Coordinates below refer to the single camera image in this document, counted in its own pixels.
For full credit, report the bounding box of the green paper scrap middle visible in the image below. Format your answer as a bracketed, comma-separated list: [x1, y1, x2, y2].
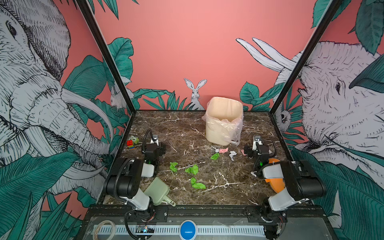
[185, 165, 199, 175]

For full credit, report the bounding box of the white crumpled paper scrap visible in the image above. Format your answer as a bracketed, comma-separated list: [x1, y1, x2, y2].
[229, 151, 237, 162]

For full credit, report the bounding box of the green paper scrap far left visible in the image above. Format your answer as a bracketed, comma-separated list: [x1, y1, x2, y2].
[170, 162, 178, 173]

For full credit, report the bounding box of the pink paper scrap long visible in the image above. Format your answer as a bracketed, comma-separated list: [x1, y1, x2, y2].
[219, 148, 229, 154]

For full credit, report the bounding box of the colourful toy block frog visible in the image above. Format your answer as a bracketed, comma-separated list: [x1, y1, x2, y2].
[127, 136, 140, 149]

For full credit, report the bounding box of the cream plastic trash bin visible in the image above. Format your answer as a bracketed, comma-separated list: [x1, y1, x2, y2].
[205, 96, 244, 147]

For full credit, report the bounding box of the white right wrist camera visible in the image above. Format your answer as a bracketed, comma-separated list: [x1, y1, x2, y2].
[253, 135, 263, 151]

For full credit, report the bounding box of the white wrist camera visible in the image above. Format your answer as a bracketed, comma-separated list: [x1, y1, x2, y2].
[151, 135, 159, 146]
[253, 135, 263, 151]

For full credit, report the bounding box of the white slotted cable duct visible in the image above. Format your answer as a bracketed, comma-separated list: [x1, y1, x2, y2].
[92, 224, 266, 238]

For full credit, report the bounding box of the light green plastic dustpan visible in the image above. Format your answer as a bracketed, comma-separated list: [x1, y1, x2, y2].
[144, 177, 176, 207]

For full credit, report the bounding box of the green paper scrap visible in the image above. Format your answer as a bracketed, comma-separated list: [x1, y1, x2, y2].
[210, 153, 220, 161]
[170, 162, 178, 173]
[191, 178, 206, 190]
[185, 165, 199, 175]

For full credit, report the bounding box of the coiled clear tube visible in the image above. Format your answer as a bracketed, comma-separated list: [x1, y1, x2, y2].
[92, 219, 117, 240]

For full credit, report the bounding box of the clear plastic bin liner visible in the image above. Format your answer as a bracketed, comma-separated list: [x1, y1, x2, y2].
[201, 101, 244, 147]

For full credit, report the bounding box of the orange plush fish toy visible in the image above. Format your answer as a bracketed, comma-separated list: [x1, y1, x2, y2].
[262, 158, 285, 194]

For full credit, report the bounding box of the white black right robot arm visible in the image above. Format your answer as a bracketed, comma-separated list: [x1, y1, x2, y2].
[244, 142, 327, 223]

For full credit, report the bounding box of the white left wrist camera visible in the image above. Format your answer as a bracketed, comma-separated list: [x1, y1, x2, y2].
[151, 135, 159, 146]

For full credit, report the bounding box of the blue round button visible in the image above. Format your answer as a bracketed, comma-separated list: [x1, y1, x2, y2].
[179, 220, 197, 240]

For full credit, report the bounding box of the green paper scrap front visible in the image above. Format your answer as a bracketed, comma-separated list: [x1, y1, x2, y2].
[191, 178, 206, 190]

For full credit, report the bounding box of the green paper scrap upper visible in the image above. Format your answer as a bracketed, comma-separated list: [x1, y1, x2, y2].
[210, 153, 220, 161]

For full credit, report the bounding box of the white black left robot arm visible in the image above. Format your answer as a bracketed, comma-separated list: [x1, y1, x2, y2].
[103, 142, 166, 222]

